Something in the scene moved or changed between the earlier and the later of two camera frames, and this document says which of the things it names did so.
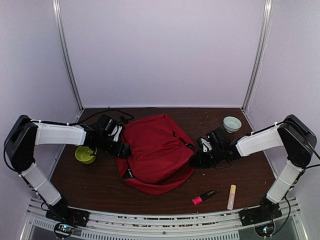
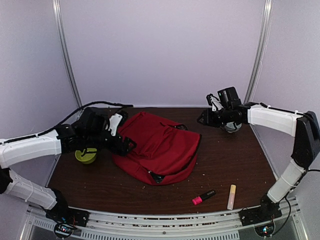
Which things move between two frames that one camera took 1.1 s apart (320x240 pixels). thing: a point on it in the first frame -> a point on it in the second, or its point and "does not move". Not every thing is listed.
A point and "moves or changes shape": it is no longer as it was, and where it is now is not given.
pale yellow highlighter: [231, 197] does not move
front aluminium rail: [224, 225] does not move
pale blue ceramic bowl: [231, 124] does not move
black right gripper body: [209, 160] -> [215, 121]
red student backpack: [161, 157] moves or changes shape
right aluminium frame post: [260, 54] does not move
